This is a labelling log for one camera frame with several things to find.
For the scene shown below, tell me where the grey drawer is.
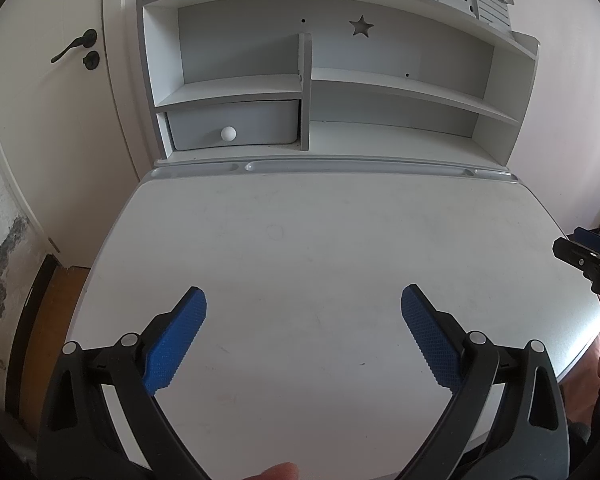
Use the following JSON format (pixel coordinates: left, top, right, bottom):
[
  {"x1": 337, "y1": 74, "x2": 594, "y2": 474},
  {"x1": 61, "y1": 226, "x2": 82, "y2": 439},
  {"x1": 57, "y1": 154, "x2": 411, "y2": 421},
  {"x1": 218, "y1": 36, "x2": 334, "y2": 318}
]
[{"x1": 166, "y1": 99, "x2": 301, "y2": 151}]

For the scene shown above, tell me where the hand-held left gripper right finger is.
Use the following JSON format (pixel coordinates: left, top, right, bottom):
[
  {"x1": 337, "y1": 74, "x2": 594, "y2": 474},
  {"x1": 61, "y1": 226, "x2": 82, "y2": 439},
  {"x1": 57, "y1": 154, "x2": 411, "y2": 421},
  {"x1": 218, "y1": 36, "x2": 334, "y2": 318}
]
[{"x1": 390, "y1": 284, "x2": 570, "y2": 480}]

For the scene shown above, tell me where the white door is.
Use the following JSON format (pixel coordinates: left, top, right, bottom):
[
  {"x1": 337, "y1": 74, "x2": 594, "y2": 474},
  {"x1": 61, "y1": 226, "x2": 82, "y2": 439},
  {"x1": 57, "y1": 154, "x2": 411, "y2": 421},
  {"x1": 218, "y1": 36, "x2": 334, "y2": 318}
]
[{"x1": 0, "y1": 0, "x2": 153, "y2": 268}]

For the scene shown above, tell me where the black board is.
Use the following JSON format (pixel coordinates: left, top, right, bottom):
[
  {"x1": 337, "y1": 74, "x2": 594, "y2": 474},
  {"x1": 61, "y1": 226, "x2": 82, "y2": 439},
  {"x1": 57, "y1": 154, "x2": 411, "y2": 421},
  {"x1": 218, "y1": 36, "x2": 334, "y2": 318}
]
[{"x1": 5, "y1": 254, "x2": 58, "y2": 411}]

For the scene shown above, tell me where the black door handle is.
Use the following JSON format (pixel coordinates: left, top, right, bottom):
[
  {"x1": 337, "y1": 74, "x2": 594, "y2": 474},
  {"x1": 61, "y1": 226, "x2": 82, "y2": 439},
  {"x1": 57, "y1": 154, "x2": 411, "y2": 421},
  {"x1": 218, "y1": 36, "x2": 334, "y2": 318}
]
[{"x1": 50, "y1": 29, "x2": 98, "y2": 64}]

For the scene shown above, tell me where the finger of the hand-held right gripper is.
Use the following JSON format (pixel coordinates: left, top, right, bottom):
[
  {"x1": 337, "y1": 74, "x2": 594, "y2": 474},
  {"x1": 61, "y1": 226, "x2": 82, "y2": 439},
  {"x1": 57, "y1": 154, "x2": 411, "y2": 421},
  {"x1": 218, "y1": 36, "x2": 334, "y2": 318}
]
[
  {"x1": 552, "y1": 237, "x2": 600, "y2": 281},
  {"x1": 571, "y1": 226, "x2": 600, "y2": 253}
]

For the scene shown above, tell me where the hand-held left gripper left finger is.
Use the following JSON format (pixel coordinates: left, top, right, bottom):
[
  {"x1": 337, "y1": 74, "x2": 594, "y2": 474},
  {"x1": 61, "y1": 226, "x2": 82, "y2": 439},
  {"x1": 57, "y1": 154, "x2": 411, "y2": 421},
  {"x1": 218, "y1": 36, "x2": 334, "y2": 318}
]
[{"x1": 37, "y1": 286, "x2": 208, "y2": 480}]

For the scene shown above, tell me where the person's left hand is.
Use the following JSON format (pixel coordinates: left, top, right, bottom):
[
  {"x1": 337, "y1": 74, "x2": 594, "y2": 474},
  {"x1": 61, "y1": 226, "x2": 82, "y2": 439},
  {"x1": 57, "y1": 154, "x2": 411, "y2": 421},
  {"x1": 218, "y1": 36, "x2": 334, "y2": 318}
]
[{"x1": 242, "y1": 462, "x2": 299, "y2": 480}]

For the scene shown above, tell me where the white grey desk hutch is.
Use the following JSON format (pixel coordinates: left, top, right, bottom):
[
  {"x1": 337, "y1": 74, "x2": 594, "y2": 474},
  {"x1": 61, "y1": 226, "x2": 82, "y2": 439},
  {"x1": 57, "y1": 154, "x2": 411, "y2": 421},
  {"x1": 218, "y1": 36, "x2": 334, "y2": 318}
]
[{"x1": 136, "y1": 0, "x2": 540, "y2": 168}]

